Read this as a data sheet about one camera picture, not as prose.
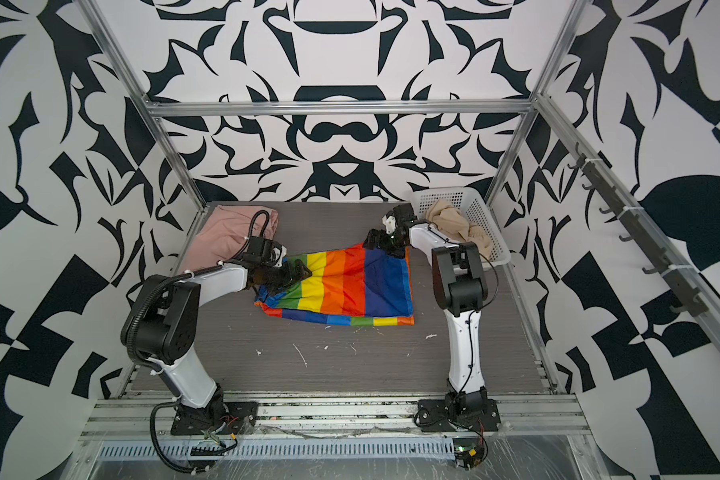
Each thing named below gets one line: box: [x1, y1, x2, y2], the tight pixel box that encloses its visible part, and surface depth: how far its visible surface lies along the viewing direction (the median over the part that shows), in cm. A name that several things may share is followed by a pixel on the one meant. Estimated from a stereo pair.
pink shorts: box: [182, 206, 279, 273], surface depth 108 cm
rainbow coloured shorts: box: [255, 243, 415, 327], surface depth 96 cm
